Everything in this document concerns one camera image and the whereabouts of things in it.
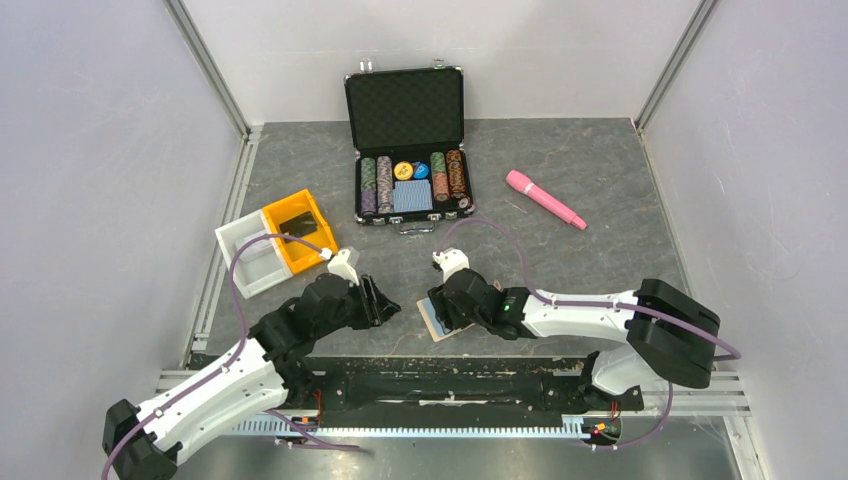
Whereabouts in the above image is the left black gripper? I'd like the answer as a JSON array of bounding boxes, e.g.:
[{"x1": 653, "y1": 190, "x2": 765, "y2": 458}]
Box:
[{"x1": 314, "y1": 273, "x2": 401, "y2": 339}]

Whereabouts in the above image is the yellow plastic bin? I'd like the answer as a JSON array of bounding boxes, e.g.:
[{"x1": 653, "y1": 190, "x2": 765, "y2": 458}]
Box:
[{"x1": 261, "y1": 189, "x2": 339, "y2": 275}]

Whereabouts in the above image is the green red chip stack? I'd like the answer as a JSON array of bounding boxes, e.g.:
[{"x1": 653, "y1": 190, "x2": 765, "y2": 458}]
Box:
[{"x1": 430, "y1": 152, "x2": 450, "y2": 202}]

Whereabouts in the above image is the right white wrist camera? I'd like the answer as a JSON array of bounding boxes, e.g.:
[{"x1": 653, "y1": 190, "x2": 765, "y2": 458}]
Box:
[{"x1": 432, "y1": 248, "x2": 470, "y2": 283}]

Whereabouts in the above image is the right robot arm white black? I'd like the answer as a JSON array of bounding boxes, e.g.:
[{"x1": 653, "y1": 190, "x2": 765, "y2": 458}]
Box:
[{"x1": 418, "y1": 268, "x2": 720, "y2": 408}]

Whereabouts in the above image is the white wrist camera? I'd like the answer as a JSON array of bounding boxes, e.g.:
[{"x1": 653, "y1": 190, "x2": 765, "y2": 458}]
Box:
[
  {"x1": 432, "y1": 248, "x2": 470, "y2": 283},
  {"x1": 316, "y1": 247, "x2": 361, "y2": 287}
]

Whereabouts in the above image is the aluminium frame post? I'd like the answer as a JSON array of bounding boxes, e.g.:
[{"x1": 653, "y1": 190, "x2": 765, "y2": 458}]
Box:
[
  {"x1": 633, "y1": 0, "x2": 720, "y2": 136},
  {"x1": 163, "y1": 0, "x2": 251, "y2": 139}
]

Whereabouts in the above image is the blue tan chip stack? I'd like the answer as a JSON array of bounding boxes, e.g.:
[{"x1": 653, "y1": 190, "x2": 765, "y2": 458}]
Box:
[{"x1": 376, "y1": 156, "x2": 394, "y2": 214}]

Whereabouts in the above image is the orange brown chip stack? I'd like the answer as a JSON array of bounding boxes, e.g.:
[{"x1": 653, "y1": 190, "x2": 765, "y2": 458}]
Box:
[{"x1": 446, "y1": 150, "x2": 471, "y2": 209}]

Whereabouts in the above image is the white toothed cable rail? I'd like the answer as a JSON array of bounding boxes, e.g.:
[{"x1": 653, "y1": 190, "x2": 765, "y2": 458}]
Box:
[{"x1": 226, "y1": 414, "x2": 590, "y2": 441}]

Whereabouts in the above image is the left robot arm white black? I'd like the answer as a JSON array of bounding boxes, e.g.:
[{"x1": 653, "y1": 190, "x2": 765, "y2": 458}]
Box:
[{"x1": 101, "y1": 273, "x2": 401, "y2": 479}]

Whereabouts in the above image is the blue dealer button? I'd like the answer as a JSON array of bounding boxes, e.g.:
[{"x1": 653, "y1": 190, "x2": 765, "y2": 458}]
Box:
[{"x1": 412, "y1": 162, "x2": 430, "y2": 180}]

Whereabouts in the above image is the green purple chip stack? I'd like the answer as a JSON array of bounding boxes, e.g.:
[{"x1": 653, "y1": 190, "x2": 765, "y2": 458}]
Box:
[{"x1": 360, "y1": 157, "x2": 377, "y2": 216}]

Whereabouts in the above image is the yellow dealer button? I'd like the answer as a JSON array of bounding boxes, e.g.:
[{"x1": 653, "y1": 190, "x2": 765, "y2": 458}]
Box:
[{"x1": 393, "y1": 161, "x2": 415, "y2": 181}]

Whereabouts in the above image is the blue playing card deck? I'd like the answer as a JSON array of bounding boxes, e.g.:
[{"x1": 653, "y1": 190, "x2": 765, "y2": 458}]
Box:
[{"x1": 393, "y1": 179, "x2": 433, "y2": 213}]

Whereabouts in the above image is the black VIP card in bin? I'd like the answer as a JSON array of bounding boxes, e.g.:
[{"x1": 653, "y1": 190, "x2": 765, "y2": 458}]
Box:
[{"x1": 278, "y1": 211, "x2": 319, "y2": 243}]

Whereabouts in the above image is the white plastic bin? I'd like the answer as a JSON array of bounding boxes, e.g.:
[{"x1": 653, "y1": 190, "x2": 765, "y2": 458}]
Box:
[{"x1": 215, "y1": 210, "x2": 293, "y2": 299}]

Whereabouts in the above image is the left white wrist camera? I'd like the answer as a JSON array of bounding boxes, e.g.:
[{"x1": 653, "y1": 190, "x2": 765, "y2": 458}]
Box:
[{"x1": 316, "y1": 247, "x2": 361, "y2": 287}]

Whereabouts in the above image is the white VIP card in bin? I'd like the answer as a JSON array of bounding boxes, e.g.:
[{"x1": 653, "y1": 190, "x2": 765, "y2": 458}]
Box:
[{"x1": 235, "y1": 232, "x2": 273, "y2": 262}]

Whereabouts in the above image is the right aluminium frame post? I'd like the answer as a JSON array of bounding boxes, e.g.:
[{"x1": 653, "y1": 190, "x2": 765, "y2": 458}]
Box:
[{"x1": 633, "y1": 0, "x2": 720, "y2": 136}]

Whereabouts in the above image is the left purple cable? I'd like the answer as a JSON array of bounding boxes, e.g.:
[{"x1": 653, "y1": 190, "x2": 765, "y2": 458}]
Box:
[{"x1": 100, "y1": 233, "x2": 333, "y2": 480}]

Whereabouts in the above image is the left aluminium frame post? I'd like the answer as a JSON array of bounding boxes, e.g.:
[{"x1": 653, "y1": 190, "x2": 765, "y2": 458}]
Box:
[{"x1": 163, "y1": 0, "x2": 251, "y2": 139}]

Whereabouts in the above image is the pink cylindrical tool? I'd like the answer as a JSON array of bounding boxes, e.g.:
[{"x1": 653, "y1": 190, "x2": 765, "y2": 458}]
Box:
[{"x1": 506, "y1": 170, "x2": 587, "y2": 230}]

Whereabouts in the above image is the black poker chip case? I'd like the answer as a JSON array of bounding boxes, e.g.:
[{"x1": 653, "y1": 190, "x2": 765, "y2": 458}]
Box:
[{"x1": 344, "y1": 64, "x2": 476, "y2": 234}]

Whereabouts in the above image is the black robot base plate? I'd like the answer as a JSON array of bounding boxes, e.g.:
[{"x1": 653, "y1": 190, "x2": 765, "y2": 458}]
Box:
[{"x1": 188, "y1": 354, "x2": 644, "y2": 432}]

